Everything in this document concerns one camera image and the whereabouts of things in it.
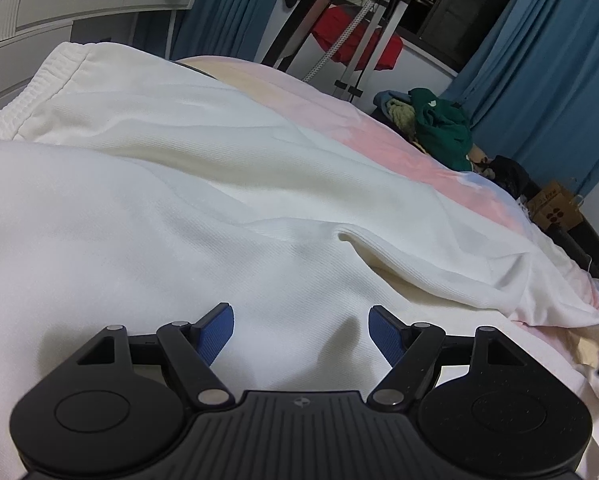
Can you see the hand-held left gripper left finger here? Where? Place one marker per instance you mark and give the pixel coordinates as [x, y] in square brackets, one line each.
[220, 332]

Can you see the white pants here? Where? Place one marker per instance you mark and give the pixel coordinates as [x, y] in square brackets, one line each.
[189, 220]

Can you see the white dresser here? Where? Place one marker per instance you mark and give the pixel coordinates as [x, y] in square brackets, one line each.
[54, 15]

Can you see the cardboard box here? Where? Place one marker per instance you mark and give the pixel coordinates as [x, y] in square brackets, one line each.
[554, 210]

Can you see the dark cloth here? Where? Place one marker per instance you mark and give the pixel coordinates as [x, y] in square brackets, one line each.
[509, 174]

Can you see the yellow knitted cloth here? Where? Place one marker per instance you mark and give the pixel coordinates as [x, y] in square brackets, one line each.
[403, 114]

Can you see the pastel pink bed sheet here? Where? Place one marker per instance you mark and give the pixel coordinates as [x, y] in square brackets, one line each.
[379, 130]

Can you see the green garment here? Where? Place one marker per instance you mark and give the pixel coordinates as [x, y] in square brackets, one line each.
[442, 122]

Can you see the blue curtain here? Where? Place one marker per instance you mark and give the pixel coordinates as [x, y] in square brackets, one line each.
[544, 75]
[224, 7]

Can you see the red cloth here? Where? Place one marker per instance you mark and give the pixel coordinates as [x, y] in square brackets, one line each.
[349, 35]

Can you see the metal clothes rack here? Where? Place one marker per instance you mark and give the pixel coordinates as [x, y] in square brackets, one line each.
[349, 30]

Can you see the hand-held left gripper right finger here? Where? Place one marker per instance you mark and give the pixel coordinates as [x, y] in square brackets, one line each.
[385, 334]

